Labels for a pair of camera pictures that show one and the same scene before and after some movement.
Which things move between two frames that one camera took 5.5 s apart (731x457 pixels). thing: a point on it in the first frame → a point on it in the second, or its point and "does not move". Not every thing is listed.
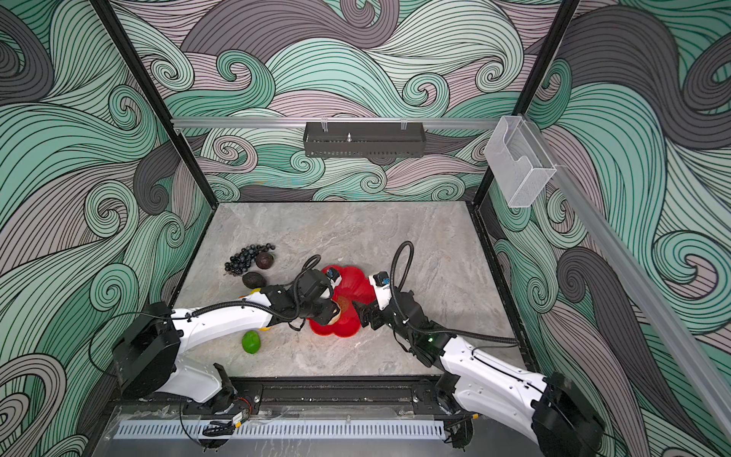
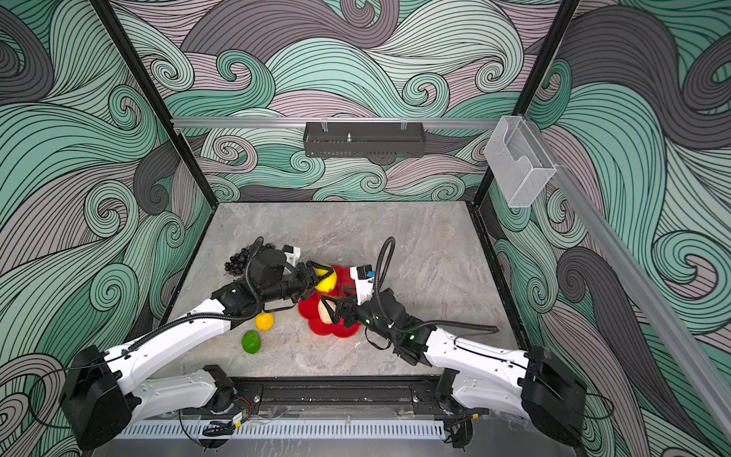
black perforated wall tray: (365, 139) does not move
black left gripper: (328, 312) → (308, 283)
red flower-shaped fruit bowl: (352, 288) does not move
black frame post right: (540, 72) does not move
